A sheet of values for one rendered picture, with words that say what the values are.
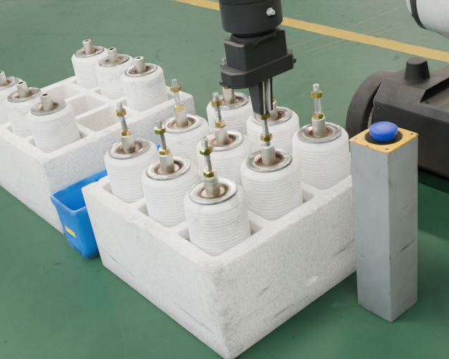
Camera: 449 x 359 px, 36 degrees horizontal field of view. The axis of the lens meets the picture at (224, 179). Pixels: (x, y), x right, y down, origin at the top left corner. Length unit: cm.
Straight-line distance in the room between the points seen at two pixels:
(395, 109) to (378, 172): 45
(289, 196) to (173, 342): 31
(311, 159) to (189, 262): 27
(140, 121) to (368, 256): 64
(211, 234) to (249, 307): 13
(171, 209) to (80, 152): 40
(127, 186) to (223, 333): 32
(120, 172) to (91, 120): 42
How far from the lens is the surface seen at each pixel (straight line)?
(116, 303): 128
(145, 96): 155
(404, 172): 102
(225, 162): 115
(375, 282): 113
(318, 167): 115
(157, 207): 112
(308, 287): 117
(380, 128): 100
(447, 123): 137
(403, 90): 144
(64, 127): 146
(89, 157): 147
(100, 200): 123
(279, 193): 108
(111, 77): 164
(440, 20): 120
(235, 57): 100
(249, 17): 97
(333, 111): 184
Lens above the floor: 78
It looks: 30 degrees down
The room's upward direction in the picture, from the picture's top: 9 degrees counter-clockwise
